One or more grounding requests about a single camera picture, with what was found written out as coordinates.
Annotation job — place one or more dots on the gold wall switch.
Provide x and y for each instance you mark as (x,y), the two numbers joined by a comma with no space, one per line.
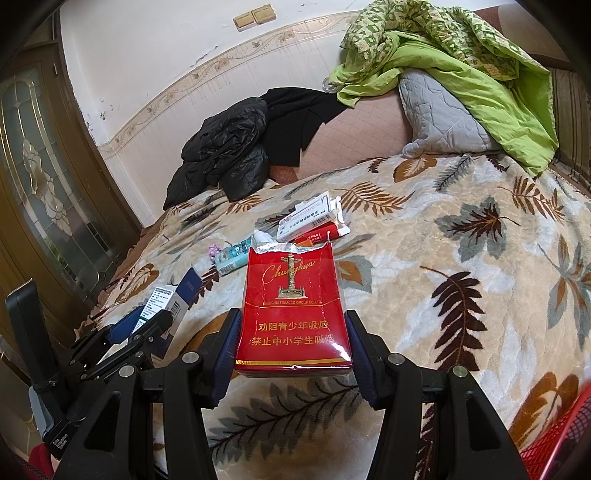
(244,20)
(264,13)

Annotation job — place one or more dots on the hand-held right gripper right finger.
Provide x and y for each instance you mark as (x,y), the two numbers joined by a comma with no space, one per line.
(364,362)

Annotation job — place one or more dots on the red mesh basket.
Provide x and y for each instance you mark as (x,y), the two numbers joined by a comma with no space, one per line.
(563,438)

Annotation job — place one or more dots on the black puffer jacket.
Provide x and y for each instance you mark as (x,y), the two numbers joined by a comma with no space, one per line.
(221,147)

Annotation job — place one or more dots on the grey quilted pillow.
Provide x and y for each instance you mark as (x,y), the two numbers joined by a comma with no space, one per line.
(438,115)

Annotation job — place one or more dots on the brown pink sofa backrest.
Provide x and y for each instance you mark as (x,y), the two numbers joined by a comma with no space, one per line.
(517,27)

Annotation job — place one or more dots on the red cigarette pack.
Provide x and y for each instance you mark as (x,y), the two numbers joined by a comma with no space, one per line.
(291,323)

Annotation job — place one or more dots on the leaf printed blanket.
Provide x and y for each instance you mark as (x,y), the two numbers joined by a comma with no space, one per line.
(438,277)

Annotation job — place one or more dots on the pink quilted cushion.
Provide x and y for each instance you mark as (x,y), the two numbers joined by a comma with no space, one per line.
(369,124)

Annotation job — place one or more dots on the small pink wrapper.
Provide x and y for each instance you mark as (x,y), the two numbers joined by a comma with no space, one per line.
(213,251)

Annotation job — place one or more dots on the green patterned quilt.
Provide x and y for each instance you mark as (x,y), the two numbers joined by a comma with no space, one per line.
(485,92)

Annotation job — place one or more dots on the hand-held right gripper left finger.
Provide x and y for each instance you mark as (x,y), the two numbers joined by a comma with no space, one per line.
(226,353)

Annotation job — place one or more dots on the teal tissue packet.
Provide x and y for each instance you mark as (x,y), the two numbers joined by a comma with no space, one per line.
(231,258)

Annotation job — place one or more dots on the striped floral sofa cushion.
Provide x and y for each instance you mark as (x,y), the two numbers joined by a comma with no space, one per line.
(572,115)

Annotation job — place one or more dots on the torn red box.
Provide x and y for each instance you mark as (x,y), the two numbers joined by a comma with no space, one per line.
(318,234)

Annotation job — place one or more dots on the white medicine box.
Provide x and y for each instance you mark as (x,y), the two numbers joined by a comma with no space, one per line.
(307,216)

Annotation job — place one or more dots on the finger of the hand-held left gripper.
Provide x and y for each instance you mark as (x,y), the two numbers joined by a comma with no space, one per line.
(124,323)
(138,348)

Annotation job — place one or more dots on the white and blue box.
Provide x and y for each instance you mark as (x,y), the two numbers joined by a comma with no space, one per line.
(161,302)

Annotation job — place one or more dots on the brown glass panel door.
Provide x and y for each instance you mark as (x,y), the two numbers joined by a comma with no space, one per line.
(46,184)

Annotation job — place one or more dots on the black cloth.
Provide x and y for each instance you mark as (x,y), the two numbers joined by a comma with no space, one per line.
(304,115)

